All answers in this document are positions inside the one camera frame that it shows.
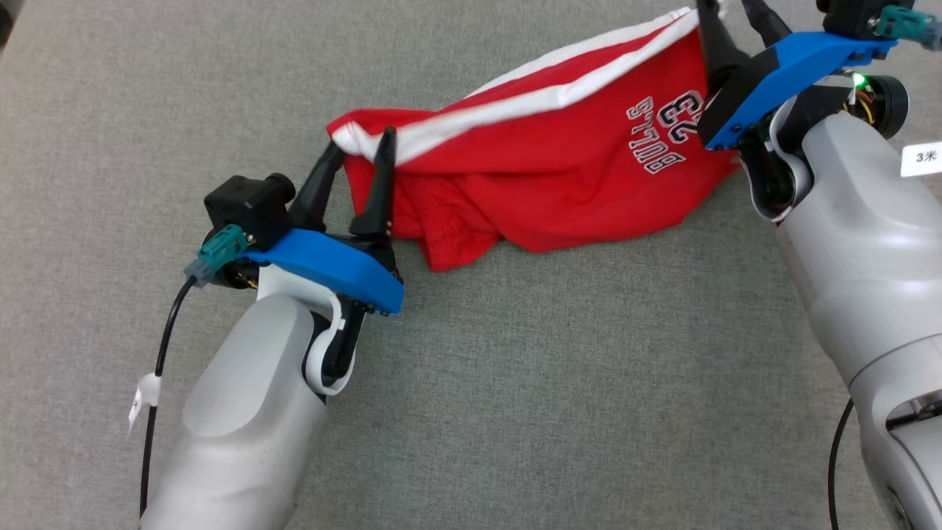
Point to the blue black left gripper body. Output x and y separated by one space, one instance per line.
331 269

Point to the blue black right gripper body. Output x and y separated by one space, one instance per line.
780 81

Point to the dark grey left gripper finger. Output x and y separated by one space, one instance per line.
320 191
381 191

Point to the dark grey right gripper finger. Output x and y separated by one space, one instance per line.
765 26
717 44

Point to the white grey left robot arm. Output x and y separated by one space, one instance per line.
243 427

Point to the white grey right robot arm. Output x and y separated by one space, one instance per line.
868 258

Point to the white printed label tag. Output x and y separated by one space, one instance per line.
923 158

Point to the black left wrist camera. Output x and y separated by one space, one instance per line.
243 206

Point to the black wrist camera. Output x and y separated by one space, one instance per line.
846 18
243 206

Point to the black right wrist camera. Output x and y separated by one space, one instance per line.
846 18

